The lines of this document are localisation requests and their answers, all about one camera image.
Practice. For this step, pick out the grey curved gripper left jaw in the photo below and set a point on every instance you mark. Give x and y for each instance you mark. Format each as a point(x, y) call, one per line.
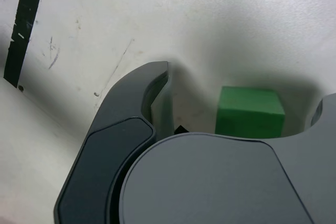
point(105, 142)

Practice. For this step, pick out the grey curved gripper right jaw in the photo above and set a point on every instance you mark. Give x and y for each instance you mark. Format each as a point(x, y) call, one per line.
point(210, 182)

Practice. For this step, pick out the green cube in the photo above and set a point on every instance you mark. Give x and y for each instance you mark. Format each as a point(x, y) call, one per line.
point(249, 111)

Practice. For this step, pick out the black tape strip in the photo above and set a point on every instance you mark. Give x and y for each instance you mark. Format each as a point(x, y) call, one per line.
point(23, 24)

